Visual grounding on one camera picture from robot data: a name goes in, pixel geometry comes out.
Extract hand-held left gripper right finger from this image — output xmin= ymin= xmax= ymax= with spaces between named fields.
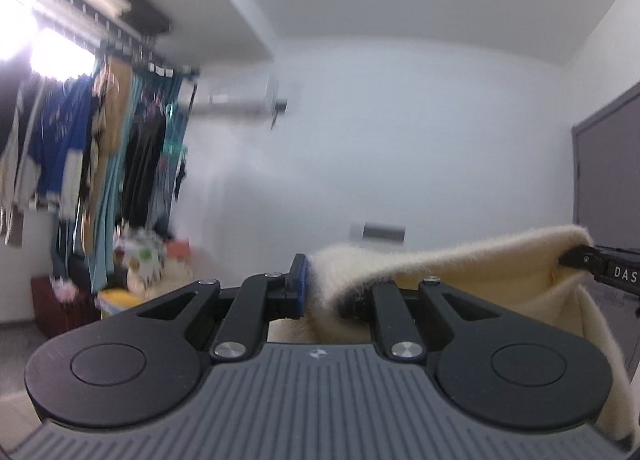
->
xmin=340 ymin=277 xmax=507 ymax=361

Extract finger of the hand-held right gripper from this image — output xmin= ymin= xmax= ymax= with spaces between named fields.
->
xmin=557 ymin=244 xmax=640 ymax=299

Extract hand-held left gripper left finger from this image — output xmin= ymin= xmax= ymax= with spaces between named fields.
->
xmin=135 ymin=254 xmax=308 ymax=361

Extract cream striped sweater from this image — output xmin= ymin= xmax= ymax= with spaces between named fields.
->
xmin=267 ymin=225 xmax=640 ymax=443

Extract row of hanging clothes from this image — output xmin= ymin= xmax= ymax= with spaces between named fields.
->
xmin=0 ymin=52 xmax=193 ymax=293

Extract ceiling clothes rack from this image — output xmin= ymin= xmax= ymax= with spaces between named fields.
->
xmin=0 ymin=0 xmax=201 ymax=83

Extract grey door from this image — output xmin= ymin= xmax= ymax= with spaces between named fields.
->
xmin=571 ymin=82 xmax=640 ymax=261

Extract orange box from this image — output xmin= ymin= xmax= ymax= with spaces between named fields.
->
xmin=164 ymin=239 xmax=192 ymax=262

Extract pile of household clutter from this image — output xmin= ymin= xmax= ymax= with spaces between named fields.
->
xmin=97 ymin=224 xmax=195 ymax=322

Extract white air conditioner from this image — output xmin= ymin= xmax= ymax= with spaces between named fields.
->
xmin=189 ymin=72 xmax=289 ymax=119

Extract dark red box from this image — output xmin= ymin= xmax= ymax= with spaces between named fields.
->
xmin=31 ymin=276 xmax=102 ymax=340

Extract bright window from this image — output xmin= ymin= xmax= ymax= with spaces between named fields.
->
xmin=0 ymin=0 xmax=98 ymax=78

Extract white grey wall panel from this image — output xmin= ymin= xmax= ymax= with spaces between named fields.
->
xmin=350 ymin=222 xmax=406 ymax=245

